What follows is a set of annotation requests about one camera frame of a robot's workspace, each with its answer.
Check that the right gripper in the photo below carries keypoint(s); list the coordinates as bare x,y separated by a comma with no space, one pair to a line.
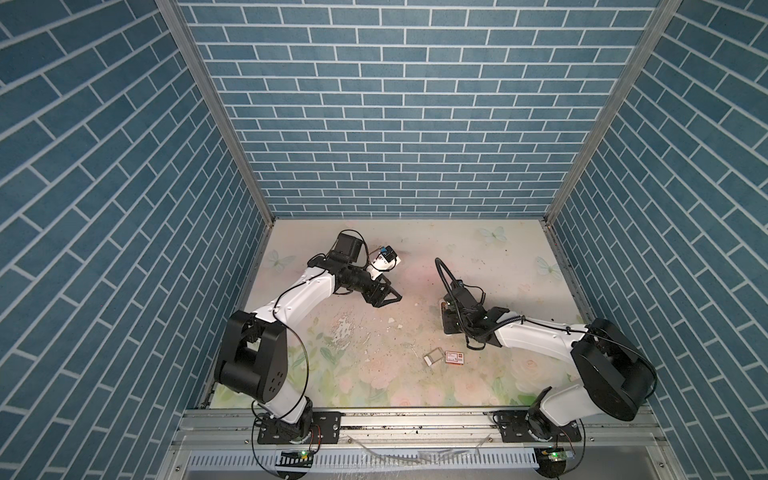
446,314

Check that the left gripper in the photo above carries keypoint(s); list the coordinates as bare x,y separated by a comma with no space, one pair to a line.
378,299

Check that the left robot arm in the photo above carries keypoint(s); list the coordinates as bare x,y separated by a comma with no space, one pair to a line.
253,355

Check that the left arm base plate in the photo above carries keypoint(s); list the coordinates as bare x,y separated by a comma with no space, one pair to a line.
324,426

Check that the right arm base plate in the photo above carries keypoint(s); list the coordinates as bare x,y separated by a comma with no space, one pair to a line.
520,426

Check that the red staple box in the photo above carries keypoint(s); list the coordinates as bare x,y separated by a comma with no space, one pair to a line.
454,358

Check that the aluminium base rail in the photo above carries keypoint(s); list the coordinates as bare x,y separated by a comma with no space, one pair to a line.
369,440

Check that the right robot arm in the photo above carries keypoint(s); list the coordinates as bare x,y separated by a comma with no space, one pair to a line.
613,377

